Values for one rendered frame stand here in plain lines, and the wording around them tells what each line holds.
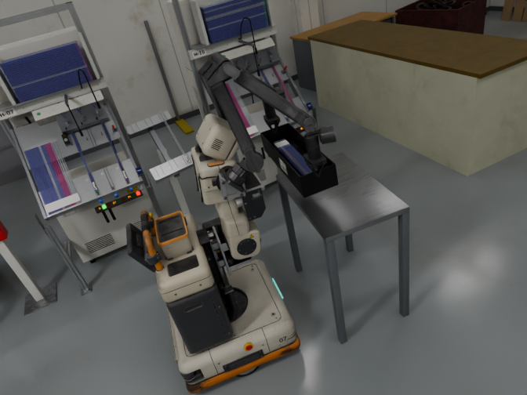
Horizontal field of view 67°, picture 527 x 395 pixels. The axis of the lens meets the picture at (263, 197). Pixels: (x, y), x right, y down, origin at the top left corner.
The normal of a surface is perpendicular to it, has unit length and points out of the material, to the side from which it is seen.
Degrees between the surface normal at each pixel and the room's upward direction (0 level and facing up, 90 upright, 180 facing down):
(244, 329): 0
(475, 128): 90
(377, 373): 0
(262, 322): 0
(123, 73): 90
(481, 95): 90
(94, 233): 90
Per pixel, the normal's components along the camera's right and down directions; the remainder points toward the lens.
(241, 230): 0.31, 0.47
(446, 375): -0.19, -0.82
